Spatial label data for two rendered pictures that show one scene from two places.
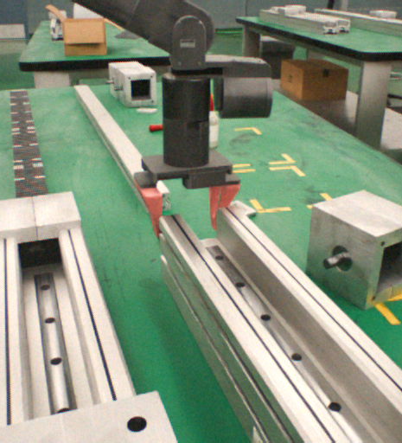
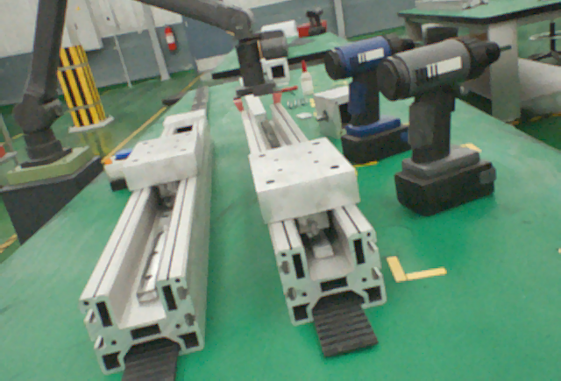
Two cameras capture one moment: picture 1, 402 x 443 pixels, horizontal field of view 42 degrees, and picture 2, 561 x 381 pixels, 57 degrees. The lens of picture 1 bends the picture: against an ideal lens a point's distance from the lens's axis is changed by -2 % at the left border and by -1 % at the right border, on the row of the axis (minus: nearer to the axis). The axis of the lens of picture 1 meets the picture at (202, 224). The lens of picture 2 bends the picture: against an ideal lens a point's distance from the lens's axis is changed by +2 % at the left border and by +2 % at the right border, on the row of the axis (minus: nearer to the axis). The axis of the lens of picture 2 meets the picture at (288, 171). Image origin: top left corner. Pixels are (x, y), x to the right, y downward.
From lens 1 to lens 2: 0.71 m
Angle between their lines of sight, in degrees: 16
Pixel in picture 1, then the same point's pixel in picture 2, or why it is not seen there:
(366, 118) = (500, 74)
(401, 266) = not seen: hidden behind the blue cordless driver
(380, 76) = (507, 34)
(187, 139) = (249, 73)
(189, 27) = (237, 19)
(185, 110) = (245, 58)
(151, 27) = (222, 22)
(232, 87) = (265, 44)
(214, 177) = (266, 89)
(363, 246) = (329, 105)
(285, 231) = not seen: hidden behind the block
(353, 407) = not seen: hidden behind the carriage
